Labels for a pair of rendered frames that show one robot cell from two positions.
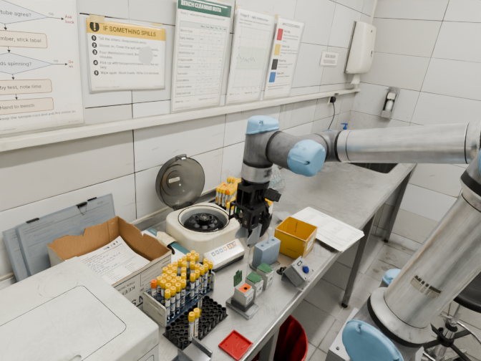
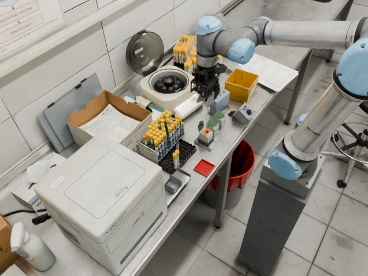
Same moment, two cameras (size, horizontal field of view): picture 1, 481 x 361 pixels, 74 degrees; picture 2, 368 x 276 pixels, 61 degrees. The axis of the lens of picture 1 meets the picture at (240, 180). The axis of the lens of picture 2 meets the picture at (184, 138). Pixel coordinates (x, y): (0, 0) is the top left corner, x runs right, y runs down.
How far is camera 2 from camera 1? 37 cm
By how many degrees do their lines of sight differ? 24
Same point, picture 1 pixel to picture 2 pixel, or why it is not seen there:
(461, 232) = (330, 104)
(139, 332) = (153, 172)
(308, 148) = (242, 47)
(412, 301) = (305, 139)
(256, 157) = (206, 50)
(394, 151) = (303, 41)
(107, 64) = not seen: outside the picture
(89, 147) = (73, 42)
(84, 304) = (118, 160)
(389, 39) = not seen: outside the picture
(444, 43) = not seen: outside the picture
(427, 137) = (323, 33)
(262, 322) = (220, 151)
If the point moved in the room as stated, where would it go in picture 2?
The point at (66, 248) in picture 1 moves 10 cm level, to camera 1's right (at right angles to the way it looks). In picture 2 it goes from (78, 119) to (100, 119)
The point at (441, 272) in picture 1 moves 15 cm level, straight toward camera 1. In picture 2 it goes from (320, 125) to (295, 159)
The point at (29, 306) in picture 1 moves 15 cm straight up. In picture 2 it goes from (88, 165) to (75, 132)
